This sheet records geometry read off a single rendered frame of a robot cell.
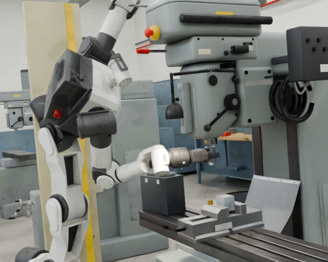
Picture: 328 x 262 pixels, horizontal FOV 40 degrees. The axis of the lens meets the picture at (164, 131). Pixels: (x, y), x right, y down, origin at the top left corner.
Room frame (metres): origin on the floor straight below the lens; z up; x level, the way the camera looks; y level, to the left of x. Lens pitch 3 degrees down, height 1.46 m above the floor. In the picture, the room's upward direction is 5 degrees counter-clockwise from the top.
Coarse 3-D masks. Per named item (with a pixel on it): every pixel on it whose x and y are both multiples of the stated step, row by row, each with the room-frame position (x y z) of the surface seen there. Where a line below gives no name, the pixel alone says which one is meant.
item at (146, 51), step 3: (147, 48) 1.94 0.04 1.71; (138, 51) 1.91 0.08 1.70; (141, 51) 1.92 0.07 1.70; (144, 51) 1.93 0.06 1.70; (147, 51) 1.93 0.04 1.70; (150, 51) 1.95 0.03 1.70; (153, 51) 1.95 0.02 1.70; (156, 51) 1.96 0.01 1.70; (159, 51) 1.97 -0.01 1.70; (162, 51) 1.98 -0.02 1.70; (165, 51) 1.98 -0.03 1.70
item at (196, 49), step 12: (192, 36) 1.81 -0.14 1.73; (204, 36) 1.83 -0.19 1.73; (216, 36) 1.86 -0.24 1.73; (228, 36) 1.89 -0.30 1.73; (240, 36) 1.92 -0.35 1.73; (252, 36) 1.96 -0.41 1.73; (168, 48) 1.97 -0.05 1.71; (180, 48) 1.88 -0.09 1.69; (192, 48) 1.81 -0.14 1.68; (204, 48) 1.82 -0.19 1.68; (216, 48) 1.85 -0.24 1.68; (228, 48) 1.88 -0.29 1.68; (252, 48) 1.94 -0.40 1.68; (168, 60) 1.98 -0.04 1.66; (180, 60) 1.89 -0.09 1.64; (192, 60) 1.82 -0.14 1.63; (204, 60) 1.83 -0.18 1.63; (216, 60) 1.87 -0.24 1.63; (228, 60) 1.91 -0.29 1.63
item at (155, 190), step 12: (144, 180) 2.36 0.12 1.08; (156, 180) 2.27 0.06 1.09; (168, 180) 2.23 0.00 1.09; (180, 180) 2.28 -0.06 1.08; (144, 192) 2.37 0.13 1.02; (156, 192) 2.28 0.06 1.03; (168, 192) 2.23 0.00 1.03; (180, 192) 2.27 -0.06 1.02; (144, 204) 2.37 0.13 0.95; (156, 204) 2.29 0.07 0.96; (168, 204) 2.22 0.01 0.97; (180, 204) 2.27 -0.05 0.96
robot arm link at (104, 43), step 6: (102, 36) 2.11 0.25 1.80; (108, 36) 2.11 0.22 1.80; (96, 42) 2.08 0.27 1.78; (102, 42) 2.10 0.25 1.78; (108, 42) 2.11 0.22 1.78; (114, 42) 2.13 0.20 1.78; (96, 48) 2.07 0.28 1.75; (102, 48) 2.10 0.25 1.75; (108, 48) 2.12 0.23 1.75; (96, 54) 2.08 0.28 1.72; (102, 54) 2.10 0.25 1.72; (108, 54) 2.12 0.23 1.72; (102, 60) 2.11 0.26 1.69; (108, 60) 2.12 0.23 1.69
